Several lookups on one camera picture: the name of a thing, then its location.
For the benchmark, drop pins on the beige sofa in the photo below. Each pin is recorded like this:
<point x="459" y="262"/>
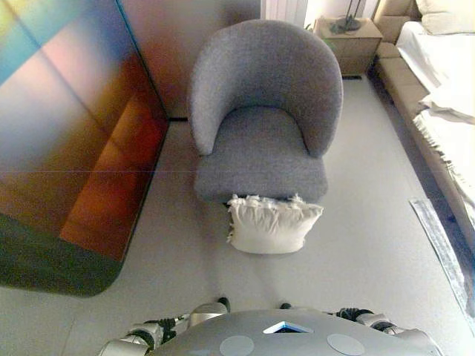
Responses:
<point x="404" y="89"/>

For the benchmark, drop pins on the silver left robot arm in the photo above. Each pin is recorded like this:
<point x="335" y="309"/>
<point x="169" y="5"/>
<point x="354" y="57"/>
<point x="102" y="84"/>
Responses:
<point x="141" y="335"/>

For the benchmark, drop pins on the light wooden nightstand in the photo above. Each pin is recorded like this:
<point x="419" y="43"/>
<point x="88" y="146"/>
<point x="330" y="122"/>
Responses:
<point x="352" y="52"/>

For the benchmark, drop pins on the glossy reflective cabinet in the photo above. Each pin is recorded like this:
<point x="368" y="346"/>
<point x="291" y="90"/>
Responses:
<point x="67" y="148"/>

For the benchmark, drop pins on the silver left robot leg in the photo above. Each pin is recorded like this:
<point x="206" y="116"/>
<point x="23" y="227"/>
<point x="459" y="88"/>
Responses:
<point x="209" y="311"/>

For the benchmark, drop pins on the cream fringed throw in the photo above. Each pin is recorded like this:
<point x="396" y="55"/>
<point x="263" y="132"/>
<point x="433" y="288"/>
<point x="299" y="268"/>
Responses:
<point x="449" y="148"/>

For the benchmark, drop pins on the green plant leaves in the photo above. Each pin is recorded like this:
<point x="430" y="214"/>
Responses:
<point x="329" y="42"/>

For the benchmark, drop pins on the white sheet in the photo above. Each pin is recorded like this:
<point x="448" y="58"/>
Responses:
<point x="430" y="55"/>

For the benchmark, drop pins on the white radiator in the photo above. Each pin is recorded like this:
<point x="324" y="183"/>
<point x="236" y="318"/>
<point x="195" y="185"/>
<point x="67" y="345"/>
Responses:
<point x="284" y="11"/>

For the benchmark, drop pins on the grey patterned rug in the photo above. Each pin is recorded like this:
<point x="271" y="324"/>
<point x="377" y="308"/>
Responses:
<point x="441" y="244"/>

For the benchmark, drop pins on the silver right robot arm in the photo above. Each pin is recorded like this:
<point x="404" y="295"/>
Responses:
<point x="375" y="320"/>

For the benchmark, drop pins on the dark metal lamp base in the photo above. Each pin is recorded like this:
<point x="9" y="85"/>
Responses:
<point x="346" y="23"/>

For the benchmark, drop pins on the silver robot torso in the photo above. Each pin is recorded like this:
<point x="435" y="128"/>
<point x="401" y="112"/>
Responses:
<point x="282" y="337"/>

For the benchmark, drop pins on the white fringed cushion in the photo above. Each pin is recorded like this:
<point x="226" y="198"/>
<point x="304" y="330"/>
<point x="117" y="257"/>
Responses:
<point x="272" y="230"/>

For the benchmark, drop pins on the grey fabric armchair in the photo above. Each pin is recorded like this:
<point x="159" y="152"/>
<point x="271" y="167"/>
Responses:
<point x="259" y="111"/>

